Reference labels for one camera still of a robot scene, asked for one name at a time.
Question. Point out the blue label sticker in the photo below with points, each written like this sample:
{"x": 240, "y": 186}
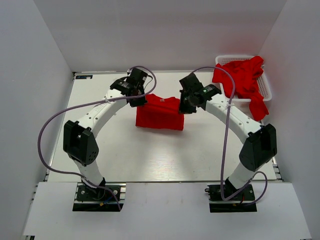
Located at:
{"x": 83, "y": 77}

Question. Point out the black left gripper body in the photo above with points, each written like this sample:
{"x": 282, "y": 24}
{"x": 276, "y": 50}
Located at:
{"x": 138, "y": 101}

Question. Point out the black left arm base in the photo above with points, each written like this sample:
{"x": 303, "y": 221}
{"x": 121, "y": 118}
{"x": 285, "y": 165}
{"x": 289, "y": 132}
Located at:
{"x": 86, "y": 200}

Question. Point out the red t shirt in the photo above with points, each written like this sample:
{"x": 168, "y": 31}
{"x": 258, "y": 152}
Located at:
{"x": 160, "y": 113}

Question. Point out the red t shirts in basket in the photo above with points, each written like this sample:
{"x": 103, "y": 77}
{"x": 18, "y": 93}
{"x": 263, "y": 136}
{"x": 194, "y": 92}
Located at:
{"x": 245, "y": 74}

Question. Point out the white plastic basket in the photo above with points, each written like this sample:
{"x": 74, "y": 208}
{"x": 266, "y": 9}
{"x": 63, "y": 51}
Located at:
{"x": 262, "y": 81}

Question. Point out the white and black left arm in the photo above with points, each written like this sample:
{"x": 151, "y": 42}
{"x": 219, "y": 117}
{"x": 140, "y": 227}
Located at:
{"x": 79, "y": 137}

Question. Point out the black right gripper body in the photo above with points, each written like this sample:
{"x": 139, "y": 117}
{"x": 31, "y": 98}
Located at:
{"x": 186, "y": 105}

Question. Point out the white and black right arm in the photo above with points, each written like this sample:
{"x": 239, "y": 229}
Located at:
{"x": 259, "y": 141}

